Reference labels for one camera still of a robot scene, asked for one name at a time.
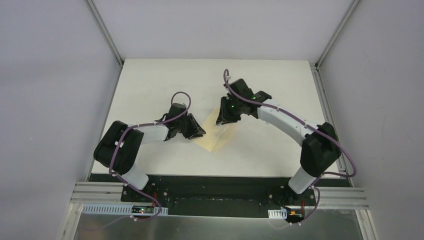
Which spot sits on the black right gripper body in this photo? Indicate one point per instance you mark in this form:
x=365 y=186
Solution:
x=235 y=110

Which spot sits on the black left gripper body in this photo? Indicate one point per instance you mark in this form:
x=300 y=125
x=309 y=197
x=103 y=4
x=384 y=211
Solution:
x=189 y=126

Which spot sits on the cream paper envelope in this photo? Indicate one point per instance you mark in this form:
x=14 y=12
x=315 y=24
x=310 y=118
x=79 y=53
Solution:
x=216 y=135

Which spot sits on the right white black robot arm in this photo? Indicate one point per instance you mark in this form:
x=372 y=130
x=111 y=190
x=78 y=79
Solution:
x=318 y=142

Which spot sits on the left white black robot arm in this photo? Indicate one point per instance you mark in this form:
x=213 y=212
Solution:
x=119 y=147

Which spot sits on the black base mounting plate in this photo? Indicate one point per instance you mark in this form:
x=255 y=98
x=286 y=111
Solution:
x=218 y=196

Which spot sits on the right white cable duct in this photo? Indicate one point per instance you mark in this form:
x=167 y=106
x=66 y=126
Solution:
x=277 y=213

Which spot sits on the white cable duct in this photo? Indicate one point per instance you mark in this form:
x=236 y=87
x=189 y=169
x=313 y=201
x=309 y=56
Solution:
x=123 y=209
x=277 y=213

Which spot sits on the left white cable duct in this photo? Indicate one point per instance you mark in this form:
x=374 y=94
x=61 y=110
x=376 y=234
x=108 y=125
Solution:
x=123 y=209

